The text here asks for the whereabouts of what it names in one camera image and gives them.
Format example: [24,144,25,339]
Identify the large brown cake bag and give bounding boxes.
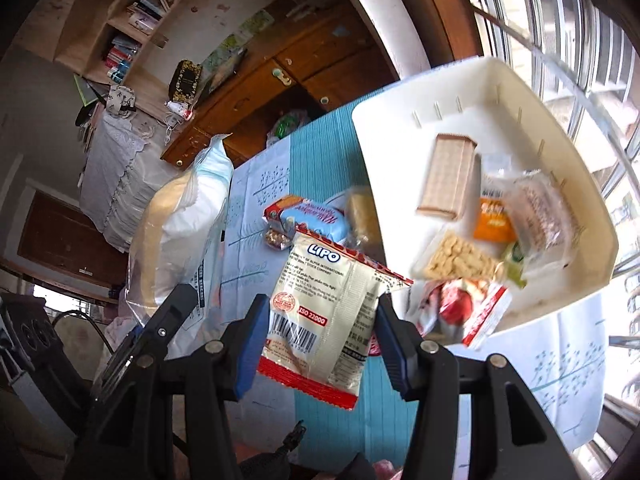
[124,134,233,359]

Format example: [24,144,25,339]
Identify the white red Lipo packet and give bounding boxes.
[257,224,412,411]

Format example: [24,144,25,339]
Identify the red white candy bag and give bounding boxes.
[404,278,512,350]

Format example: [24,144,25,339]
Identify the clear bag brown snack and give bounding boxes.
[410,230,506,282]

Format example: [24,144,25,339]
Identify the yellow cake clear packet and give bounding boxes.
[345,186,382,252]

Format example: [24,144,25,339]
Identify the small nut snack packet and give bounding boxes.
[264,228,295,252]

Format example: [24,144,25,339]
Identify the orange label snack packet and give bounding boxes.
[473,153,516,244]

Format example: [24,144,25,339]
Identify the white lace covered furniture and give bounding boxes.
[79,112,179,252]

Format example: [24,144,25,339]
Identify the blue white biscuit pack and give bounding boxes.
[264,195,350,244]

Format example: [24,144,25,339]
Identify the clear wrapped cracker packet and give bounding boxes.
[500,169,582,276]

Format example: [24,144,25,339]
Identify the brown wafer biscuit pack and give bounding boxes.
[416,133,477,221]

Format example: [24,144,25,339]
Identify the small white red bottle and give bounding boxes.
[165,101,193,122]

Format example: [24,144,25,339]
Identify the white plastic storage bin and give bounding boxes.
[352,58,618,328]

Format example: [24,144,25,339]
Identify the ornate black gold box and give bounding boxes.
[168,60,202,104]

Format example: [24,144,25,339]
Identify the wooden desk with drawers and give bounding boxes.
[162,0,397,170]

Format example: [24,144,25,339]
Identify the wooden bookshelf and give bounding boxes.
[8,0,216,122]

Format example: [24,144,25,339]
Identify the black cable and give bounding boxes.
[49,309,116,356]

